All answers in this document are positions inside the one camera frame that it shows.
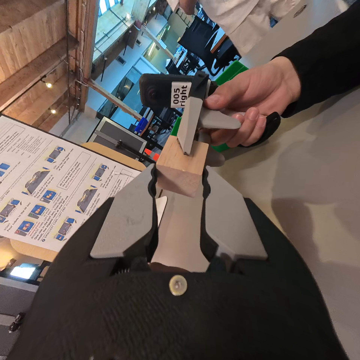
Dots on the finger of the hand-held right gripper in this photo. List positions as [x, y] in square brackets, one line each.
[216, 159]
[189, 123]

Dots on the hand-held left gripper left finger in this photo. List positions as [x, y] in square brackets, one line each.
[126, 222]

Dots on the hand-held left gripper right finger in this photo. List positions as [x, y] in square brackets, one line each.
[233, 222]

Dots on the medium wooden cube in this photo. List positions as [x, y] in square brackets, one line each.
[182, 166]

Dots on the green plastic bin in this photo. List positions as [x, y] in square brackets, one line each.
[233, 71]

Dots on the person's right forearm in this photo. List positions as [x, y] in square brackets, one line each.
[323, 56]

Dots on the grey desk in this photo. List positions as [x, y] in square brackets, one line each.
[309, 182]

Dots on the person's right hand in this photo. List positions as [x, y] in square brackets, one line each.
[261, 90]

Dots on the small blue bin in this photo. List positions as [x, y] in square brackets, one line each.
[142, 125]

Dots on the small orange object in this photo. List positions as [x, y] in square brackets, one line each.
[149, 153]

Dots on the black office chair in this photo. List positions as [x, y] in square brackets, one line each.
[202, 36]

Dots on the printed instruction sheet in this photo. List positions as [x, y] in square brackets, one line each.
[70, 182]

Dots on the grey panel cabinet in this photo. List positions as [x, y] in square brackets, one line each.
[112, 135]
[14, 303]

